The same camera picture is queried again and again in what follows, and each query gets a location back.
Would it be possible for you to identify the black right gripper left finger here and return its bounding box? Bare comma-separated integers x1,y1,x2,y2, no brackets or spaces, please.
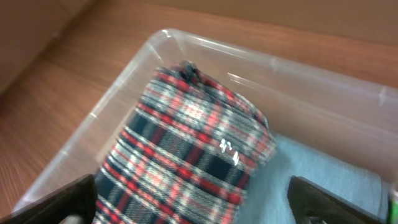
1,174,96,224

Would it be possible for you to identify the folded blue cloth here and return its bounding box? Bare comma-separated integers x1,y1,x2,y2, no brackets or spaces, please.
235,134,388,224

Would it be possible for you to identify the plaid flannel cloth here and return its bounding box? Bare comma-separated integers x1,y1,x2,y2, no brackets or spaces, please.
93,61,276,223

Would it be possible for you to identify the clear plastic storage box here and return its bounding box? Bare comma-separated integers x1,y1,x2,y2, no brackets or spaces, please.
16,29,397,209

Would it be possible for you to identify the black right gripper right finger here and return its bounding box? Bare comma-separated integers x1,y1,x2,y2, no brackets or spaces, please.
287,175,392,224

